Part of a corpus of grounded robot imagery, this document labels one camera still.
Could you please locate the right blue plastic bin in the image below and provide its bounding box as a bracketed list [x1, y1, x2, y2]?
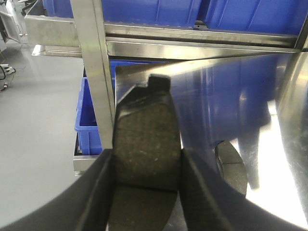
[197, 0, 308, 35]

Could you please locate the lower blue plastic bin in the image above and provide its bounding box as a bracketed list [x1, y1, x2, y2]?
[74, 60, 169, 155]

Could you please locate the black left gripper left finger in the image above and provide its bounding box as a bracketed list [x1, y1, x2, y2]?
[1, 149, 115, 231]

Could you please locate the stainless steel rack frame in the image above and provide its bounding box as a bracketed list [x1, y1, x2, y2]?
[24, 0, 308, 170]

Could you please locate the brake pad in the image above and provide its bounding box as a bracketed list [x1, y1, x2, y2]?
[215, 141, 248, 197]
[108, 75, 181, 231]

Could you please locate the blue plastic bin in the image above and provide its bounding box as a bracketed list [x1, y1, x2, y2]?
[43, 0, 205, 27]
[197, 0, 308, 35]
[74, 60, 169, 155]

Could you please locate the left blue plastic bin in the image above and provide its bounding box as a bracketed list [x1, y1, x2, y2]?
[43, 0, 205, 27]

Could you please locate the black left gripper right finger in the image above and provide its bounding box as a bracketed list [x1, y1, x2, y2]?
[180, 149, 303, 231]

